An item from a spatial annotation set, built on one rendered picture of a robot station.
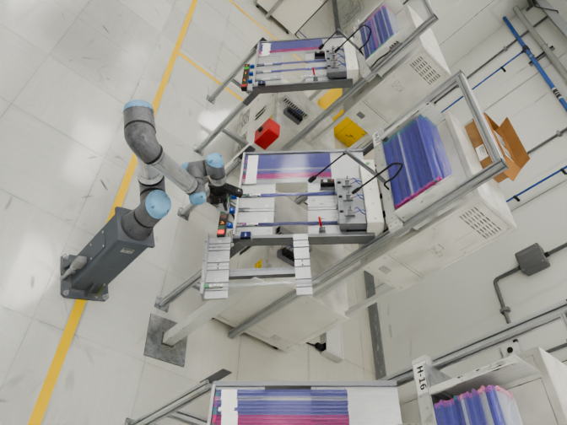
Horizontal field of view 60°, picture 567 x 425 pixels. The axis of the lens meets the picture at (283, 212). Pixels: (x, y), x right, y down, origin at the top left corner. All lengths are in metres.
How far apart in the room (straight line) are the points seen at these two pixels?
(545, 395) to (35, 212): 2.47
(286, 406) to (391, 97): 2.41
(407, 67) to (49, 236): 2.49
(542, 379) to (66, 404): 1.95
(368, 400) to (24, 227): 1.89
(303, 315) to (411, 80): 1.79
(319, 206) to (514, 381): 1.27
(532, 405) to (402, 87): 2.40
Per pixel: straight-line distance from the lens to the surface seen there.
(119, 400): 2.65
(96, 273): 2.59
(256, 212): 2.59
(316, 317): 3.01
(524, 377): 1.87
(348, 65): 3.60
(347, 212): 2.46
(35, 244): 2.81
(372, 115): 3.74
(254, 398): 1.99
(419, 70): 3.61
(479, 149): 2.80
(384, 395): 2.01
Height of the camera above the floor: 2.28
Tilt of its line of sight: 33 degrees down
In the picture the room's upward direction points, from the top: 52 degrees clockwise
